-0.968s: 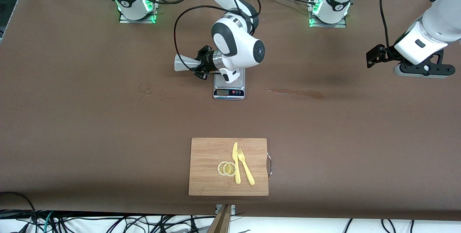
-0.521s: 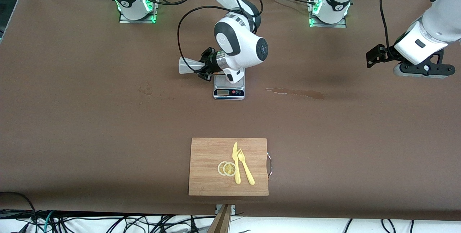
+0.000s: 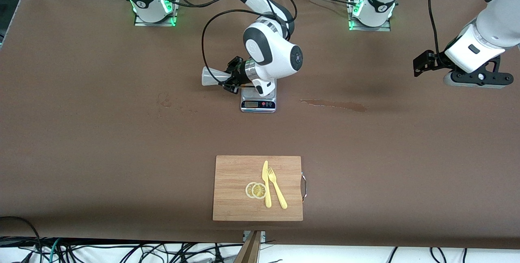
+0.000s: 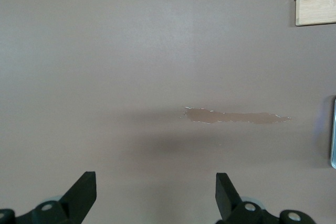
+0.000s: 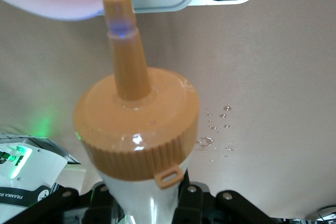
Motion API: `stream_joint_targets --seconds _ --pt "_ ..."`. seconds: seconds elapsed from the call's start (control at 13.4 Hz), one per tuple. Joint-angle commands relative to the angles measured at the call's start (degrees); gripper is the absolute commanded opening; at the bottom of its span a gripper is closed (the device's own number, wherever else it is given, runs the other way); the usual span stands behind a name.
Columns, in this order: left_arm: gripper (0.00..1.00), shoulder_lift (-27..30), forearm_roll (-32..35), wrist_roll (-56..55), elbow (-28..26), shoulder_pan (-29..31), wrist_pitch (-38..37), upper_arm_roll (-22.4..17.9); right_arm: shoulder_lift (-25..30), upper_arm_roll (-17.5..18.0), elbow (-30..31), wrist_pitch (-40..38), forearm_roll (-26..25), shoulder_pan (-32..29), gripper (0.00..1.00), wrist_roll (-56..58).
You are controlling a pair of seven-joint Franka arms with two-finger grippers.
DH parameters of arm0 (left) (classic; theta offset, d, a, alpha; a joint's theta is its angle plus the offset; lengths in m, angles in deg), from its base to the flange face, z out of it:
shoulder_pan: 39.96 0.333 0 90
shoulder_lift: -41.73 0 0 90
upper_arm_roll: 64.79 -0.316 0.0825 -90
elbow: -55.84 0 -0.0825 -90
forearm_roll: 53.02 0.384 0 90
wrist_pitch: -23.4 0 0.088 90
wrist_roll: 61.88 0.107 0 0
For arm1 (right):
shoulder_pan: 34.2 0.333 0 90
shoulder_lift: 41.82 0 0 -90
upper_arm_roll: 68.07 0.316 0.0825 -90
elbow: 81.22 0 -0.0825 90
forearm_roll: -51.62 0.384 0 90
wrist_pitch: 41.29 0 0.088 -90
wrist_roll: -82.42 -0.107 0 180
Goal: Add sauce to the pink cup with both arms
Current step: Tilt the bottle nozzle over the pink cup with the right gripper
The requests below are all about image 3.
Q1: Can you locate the translucent sauce bottle orange cap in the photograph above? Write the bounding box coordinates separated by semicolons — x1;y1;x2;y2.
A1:
202;67;234;87

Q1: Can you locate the silver digital kitchen scale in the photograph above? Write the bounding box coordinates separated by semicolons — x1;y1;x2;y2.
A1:
240;86;277;113

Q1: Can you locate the yellow plastic knife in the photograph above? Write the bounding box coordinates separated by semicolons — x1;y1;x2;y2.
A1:
262;161;272;208

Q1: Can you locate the wooden cutting board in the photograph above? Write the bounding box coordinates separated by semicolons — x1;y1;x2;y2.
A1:
212;155;303;222

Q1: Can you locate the yellow plastic fork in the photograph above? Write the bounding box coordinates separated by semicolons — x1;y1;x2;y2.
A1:
268;167;288;209

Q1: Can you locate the brown table mat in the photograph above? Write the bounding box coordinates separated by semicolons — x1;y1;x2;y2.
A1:
0;0;520;249

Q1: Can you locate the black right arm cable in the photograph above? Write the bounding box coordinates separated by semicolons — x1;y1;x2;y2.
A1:
201;0;298;78

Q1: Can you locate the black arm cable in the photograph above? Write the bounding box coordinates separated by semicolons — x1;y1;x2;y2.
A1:
201;0;298;78
427;0;443;56

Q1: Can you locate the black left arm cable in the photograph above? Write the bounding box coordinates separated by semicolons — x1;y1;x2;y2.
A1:
427;0;443;56

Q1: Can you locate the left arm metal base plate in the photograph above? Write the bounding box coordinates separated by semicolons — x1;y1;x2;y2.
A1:
347;0;392;32

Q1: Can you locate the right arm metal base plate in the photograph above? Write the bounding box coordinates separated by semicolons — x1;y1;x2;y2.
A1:
133;0;179;27

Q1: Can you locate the small metal bracket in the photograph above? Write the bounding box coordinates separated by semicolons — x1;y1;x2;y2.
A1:
243;230;267;242

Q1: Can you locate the brown wooden post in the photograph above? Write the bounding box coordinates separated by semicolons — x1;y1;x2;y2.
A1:
234;230;262;263

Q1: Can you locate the teal cable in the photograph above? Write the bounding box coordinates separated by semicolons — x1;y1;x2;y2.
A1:
48;238;61;263

